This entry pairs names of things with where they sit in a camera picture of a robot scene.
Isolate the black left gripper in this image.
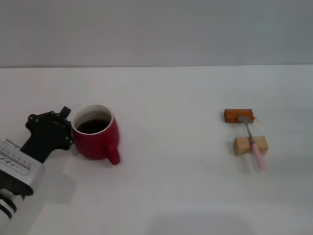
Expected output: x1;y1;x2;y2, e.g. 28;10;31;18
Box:
20;106;75;164

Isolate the red ceramic cup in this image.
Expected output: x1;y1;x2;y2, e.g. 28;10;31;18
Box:
70;104;121;166

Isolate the pink handled metal spoon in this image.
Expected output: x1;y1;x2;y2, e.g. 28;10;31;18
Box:
237;116;267;171

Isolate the dark coffee liquid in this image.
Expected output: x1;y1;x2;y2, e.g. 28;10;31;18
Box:
75;118;111;135

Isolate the dark orange wooden block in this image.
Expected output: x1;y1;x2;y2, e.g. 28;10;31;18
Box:
224;109;255;124

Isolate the light wooden bridge block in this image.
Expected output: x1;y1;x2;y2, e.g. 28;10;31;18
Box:
232;136;269;157

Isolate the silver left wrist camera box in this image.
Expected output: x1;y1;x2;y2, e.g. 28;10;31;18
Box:
0;139;46;196

